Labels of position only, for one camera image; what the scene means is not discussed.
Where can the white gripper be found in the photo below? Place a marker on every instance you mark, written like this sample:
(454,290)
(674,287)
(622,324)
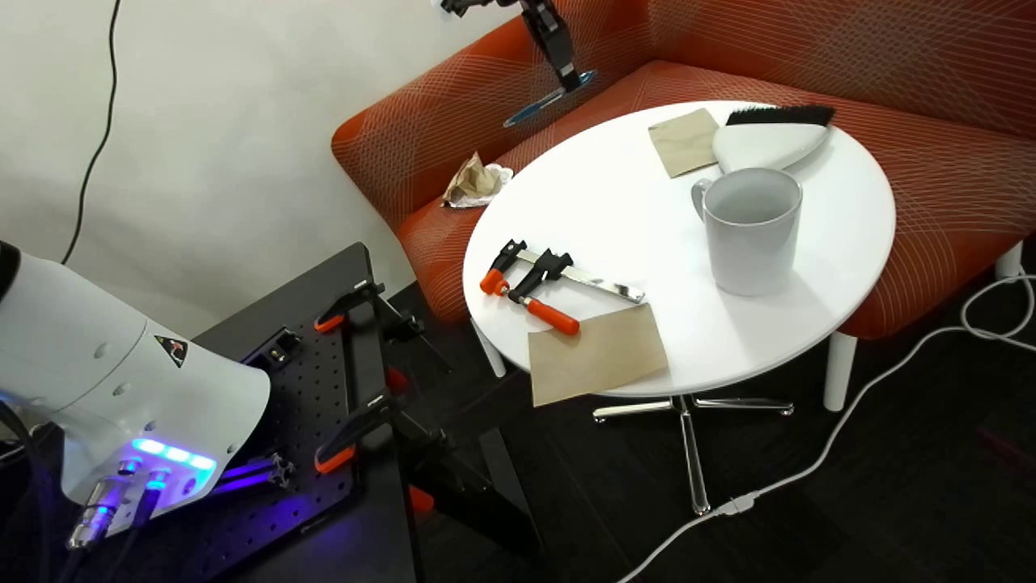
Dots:
(479,4)

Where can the blue pen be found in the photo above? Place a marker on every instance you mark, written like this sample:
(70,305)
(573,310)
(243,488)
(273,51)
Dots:
(539,107)

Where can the white ceramic mug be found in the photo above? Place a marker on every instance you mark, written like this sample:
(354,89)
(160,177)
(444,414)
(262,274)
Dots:
(749,255)

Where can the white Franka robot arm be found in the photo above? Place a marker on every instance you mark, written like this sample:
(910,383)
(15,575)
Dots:
(108,366)

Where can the crumpled paper wad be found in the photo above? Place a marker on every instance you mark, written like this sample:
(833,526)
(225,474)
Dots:
(472,183)

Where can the round white side table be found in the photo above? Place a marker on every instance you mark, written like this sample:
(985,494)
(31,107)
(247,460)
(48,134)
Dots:
(649,236)

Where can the large brown cardboard piece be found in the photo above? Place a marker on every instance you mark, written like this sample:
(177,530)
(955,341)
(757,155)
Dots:
(594,357)

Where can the black orange board clamp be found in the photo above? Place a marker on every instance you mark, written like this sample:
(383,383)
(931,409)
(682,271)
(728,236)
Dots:
(372,424)
(368,302)

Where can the orange patterned corner sofa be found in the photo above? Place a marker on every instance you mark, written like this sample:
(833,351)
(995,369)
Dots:
(948,163)

